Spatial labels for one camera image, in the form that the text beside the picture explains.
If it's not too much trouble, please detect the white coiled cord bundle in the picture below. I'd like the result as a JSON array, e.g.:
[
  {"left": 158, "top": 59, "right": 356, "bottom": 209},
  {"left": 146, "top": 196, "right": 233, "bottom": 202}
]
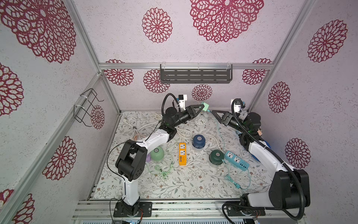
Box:
[{"left": 123, "top": 112, "right": 194, "bottom": 142}]

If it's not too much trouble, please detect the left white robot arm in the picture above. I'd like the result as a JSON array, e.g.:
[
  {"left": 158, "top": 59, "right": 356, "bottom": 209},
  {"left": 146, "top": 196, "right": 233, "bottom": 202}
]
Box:
[{"left": 115, "top": 104, "right": 206, "bottom": 210}]

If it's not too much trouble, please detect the orange power strip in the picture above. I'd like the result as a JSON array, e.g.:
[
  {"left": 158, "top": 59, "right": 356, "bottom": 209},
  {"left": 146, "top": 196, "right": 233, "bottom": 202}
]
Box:
[{"left": 179, "top": 142, "right": 187, "bottom": 166}]

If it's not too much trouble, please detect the pig plush toy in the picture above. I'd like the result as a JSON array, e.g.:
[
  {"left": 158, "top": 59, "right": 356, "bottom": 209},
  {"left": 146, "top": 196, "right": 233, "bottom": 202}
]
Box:
[{"left": 256, "top": 127, "right": 263, "bottom": 140}]

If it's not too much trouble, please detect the dark green meat grinder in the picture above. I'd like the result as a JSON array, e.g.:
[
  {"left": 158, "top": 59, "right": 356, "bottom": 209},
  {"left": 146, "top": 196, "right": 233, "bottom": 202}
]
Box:
[{"left": 209, "top": 149, "right": 224, "bottom": 166}]

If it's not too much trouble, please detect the light green USB cable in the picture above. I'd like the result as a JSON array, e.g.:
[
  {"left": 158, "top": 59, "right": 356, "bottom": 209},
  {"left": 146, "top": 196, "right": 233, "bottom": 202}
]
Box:
[{"left": 145, "top": 161, "right": 175, "bottom": 180}]

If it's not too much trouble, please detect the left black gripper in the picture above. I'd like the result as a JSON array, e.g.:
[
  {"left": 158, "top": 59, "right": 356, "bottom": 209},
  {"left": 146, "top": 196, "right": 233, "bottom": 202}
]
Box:
[{"left": 173, "top": 104, "right": 204, "bottom": 128}]

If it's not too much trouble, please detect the light green meat grinder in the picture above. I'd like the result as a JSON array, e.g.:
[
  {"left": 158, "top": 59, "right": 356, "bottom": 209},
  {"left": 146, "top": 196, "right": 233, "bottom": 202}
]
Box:
[{"left": 150, "top": 147, "right": 165, "bottom": 163}]

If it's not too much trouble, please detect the grey wall shelf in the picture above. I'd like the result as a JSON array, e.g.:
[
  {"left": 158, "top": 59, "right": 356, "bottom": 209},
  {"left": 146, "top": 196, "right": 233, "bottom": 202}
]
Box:
[{"left": 159, "top": 64, "right": 233, "bottom": 84}]

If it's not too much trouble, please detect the teal USB cable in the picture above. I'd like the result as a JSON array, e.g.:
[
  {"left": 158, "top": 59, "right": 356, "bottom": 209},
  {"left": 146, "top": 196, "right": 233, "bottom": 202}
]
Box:
[{"left": 206, "top": 110, "right": 252, "bottom": 191}]

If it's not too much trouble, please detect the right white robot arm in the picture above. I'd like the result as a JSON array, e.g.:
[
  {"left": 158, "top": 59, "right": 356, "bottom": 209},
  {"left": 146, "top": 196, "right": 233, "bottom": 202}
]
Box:
[{"left": 217, "top": 112, "right": 310, "bottom": 221}]

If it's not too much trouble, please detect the navy blue meat grinder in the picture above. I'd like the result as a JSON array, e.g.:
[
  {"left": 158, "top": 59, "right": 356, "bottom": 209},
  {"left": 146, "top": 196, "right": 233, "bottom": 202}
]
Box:
[{"left": 192, "top": 134, "right": 206, "bottom": 149}]

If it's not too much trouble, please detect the white twin-bell alarm clock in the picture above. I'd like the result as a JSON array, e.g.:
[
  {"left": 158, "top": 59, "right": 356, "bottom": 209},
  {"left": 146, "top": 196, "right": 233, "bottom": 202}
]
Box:
[{"left": 195, "top": 115, "right": 208, "bottom": 126}]

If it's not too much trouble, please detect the teal power strip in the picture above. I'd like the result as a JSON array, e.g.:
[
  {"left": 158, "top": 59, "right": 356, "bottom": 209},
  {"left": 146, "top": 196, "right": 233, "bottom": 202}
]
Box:
[{"left": 224, "top": 151, "right": 249, "bottom": 171}]

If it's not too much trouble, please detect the black wire rack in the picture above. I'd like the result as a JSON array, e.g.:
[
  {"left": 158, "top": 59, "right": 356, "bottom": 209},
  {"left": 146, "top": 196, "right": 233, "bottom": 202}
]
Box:
[{"left": 73, "top": 88, "right": 105, "bottom": 130}]

